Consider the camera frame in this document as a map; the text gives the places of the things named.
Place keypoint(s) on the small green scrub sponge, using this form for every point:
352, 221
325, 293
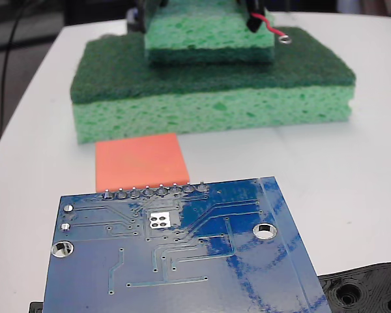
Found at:
202, 32

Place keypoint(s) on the large green scrub sponge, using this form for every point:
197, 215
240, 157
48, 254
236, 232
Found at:
215, 84

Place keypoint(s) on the orange flat square block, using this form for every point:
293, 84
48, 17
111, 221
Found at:
140, 163

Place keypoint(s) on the blue printed circuit board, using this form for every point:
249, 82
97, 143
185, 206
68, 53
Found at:
189, 267

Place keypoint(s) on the black 3D-printed bracket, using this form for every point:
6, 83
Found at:
365, 280

